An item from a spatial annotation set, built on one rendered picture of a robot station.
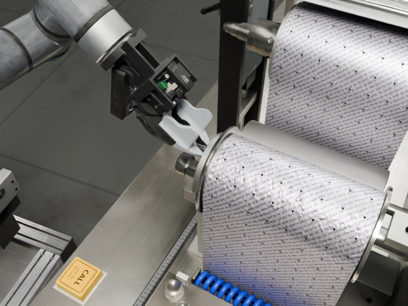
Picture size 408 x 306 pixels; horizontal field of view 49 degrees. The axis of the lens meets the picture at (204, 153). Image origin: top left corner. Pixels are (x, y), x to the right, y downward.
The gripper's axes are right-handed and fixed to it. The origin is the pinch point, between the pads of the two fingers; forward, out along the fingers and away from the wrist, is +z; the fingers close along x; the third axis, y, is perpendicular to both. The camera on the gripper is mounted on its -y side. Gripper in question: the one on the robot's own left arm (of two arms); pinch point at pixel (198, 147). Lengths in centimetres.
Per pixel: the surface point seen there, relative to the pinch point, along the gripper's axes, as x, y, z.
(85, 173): 55, -160, 6
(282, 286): -8.1, 1.3, 25.5
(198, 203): -9.0, 2.2, 4.6
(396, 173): 45, -6, 49
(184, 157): 1.6, -7.2, 1.1
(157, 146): 89, -146, 23
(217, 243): -8.1, -3.8, 13.8
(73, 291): -20.9, -37.4, 7.9
